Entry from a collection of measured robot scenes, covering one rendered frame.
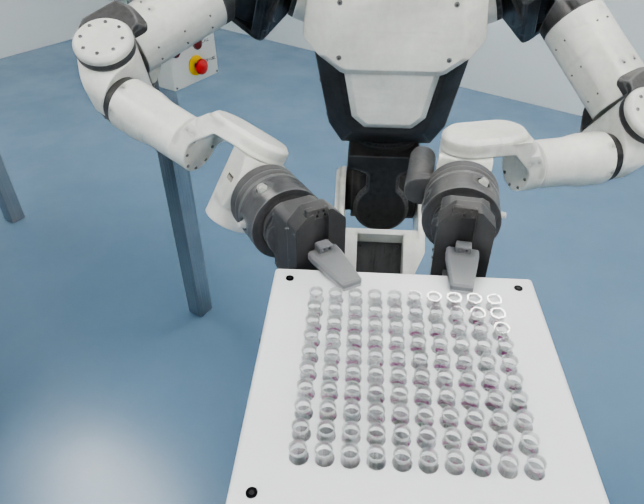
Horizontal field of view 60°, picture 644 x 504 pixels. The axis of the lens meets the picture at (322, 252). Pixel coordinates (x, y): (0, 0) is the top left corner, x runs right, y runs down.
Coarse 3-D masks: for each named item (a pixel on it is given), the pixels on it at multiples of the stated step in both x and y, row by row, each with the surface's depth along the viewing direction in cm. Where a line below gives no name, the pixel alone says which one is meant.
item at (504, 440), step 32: (352, 320) 47; (416, 320) 47; (448, 320) 48; (480, 320) 47; (352, 352) 45; (416, 352) 44; (480, 352) 44; (352, 384) 42; (416, 384) 42; (448, 384) 42; (320, 416) 40; (352, 416) 39; (384, 416) 40; (416, 416) 40; (448, 416) 40; (480, 416) 40; (448, 448) 38; (480, 448) 38; (512, 448) 38
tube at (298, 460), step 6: (294, 444) 38; (300, 444) 38; (306, 444) 37; (288, 450) 37; (300, 450) 38; (306, 450) 37; (294, 456) 37; (300, 456) 37; (306, 456) 37; (294, 462) 37; (300, 462) 37
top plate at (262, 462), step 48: (288, 288) 51; (384, 288) 51; (432, 288) 51; (480, 288) 51; (528, 288) 51; (288, 336) 46; (384, 336) 46; (528, 336) 46; (288, 384) 42; (384, 384) 42; (432, 384) 42; (480, 384) 42; (528, 384) 42; (288, 432) 39; (336, 432) 39; (576, 432) 39; (240, 480) 36; (288, 480) 36; (336, 480) 36; (384, 480) 36; (432, 480) 36; (480, 480) 36; (528, 480) 36; (576, 480) 36
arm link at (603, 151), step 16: (608, 112) 76; (592, 128) 79; (608, 128) 75; (544, 144) 72; (560, 144) 72; (576, 144) 72; (592, 144) 72; (608, 144) 72; (624, 144) 73; (640, 144) 73; (560, 160) 71; (576, 160) 72; (592, 160) 72; (608, 160) 72; (624, 160) 73; (640, 160) 74; (560, 176) 72; (576, 176) 73; (592, 176) 73; (608, 176) 74
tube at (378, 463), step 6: (372, 444) 37; (378, 444) 37; (372, 450) 38; (378, 450) 38; (384, 450) 37; (366, 456) 37; (372, 456) 38; (378, 456) 38; (384, 456) 37; (366, 462) 37; (372, 462) 37; (378, 462) 36; (384, 462) 37; (372, 468) 37; (378, 468) 37
